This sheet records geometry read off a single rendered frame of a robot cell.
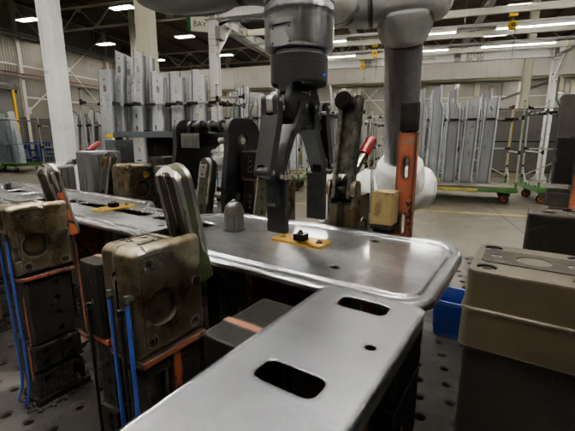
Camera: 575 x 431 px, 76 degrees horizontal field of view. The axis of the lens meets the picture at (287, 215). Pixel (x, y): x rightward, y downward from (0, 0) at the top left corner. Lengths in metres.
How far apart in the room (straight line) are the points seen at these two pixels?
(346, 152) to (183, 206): 0.33
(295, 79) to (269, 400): 0.36
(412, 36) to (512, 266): 0.83
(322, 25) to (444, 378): 0.65
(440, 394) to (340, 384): 0.54
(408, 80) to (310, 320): 0.90
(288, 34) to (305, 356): 0.36
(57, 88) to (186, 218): 4.23
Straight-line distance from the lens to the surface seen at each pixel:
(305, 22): 0.48
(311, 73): 0.48
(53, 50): 4.66
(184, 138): 0.90
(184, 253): 0.40
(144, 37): 8.69
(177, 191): 0.40
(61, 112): 4.58
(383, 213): 0.58
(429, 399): 0.75
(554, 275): 0.29
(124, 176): 1.03
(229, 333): 0.34
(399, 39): 1.06
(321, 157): 0.54
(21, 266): 0.71
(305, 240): 0.52
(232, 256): 0.47
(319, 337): 0.29
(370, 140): 0.73
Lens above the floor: 1.15
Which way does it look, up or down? 12 degrees down
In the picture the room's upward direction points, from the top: straight up
